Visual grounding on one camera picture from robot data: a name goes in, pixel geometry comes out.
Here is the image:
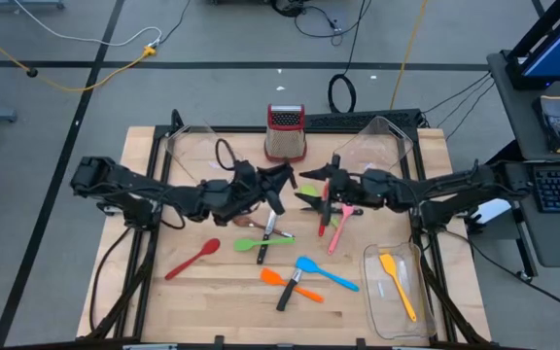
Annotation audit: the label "yellow silicone spatula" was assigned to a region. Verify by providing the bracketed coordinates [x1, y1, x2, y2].
[378, 252, 418, 323]

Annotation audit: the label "grey round-handled knife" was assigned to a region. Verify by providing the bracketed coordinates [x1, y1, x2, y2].
[275, 267, 304, 312]

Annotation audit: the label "clear plastic bin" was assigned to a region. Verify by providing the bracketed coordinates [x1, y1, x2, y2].
[362, 241, 438, 340]
[332, 116, 415, 176]
[164, 123, 243, 182]

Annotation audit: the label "riveted black-handled knife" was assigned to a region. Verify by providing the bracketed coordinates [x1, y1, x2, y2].
[256, 208, 279, 265]

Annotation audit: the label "red silicone spoon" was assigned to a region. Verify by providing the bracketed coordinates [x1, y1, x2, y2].
[164, 237, 222, 282]

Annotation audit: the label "lime green silicone spoon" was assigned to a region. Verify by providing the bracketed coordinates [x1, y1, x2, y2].
[298, 183, 341, 229]

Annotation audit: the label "white cable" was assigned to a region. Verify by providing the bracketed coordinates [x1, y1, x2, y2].
[15, 0, 163, 49]

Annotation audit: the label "red silicone spatula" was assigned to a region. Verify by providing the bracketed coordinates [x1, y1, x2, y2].
[317, 179, 333, 238]

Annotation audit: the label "yellow extension cable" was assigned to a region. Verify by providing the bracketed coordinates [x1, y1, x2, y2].
[0, 18, 158, 93]

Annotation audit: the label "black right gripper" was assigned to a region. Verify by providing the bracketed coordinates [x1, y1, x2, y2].
[294, 154, 367, 228]

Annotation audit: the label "thin black cable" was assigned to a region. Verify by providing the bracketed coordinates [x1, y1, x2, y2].
[420, 71, 494, 116]
[444, 80, 497, 142]

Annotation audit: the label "blue silicone spoon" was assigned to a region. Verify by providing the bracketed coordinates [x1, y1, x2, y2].
[295, 256, 361, 293]

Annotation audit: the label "long yellow cable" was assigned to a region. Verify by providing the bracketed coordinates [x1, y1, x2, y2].
[389, 0, 430, 111]

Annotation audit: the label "brown wooden spoon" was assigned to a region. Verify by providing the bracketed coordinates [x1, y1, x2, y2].
[232, 215, 297, 239]

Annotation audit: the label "pink silicone spatula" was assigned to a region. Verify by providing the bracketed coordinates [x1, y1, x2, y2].
[327, 203, 357, 257]

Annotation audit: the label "black cable bundle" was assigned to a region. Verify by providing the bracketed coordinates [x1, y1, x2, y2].
[269, 0, 373, 48]

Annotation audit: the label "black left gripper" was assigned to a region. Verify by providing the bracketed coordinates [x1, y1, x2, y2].
[214, 160, 298, 225]

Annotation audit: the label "slim black-handled knife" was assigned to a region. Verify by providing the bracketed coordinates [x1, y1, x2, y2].
[300, 206, 365, 217]

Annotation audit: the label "orange silicone spatula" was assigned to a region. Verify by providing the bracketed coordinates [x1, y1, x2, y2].
[260, 267, 325, 304]

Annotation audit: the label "grey side desk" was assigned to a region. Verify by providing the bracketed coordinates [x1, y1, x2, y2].
[486, 48, 560, 269]

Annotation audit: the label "red steel box grater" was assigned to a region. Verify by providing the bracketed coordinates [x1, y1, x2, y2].
[263, 103, 309, 164]

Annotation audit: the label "black coiled cable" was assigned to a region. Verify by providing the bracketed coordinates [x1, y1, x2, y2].
[327, 0, 373, 115]

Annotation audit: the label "black aluminium table frame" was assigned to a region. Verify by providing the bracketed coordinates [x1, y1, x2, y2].
[76, 108, 493, 350]

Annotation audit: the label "black floor cable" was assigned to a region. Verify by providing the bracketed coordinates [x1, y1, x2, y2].
[87, 227, 134, 333]
[467, 232, 560, 321]
[157, 0, 193, 46]

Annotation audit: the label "white sheet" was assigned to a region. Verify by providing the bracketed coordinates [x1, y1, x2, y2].
[473, 197, 512, 225]

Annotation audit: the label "grey black work gloves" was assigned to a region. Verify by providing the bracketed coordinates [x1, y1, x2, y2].
[532, 94, 560, 156]

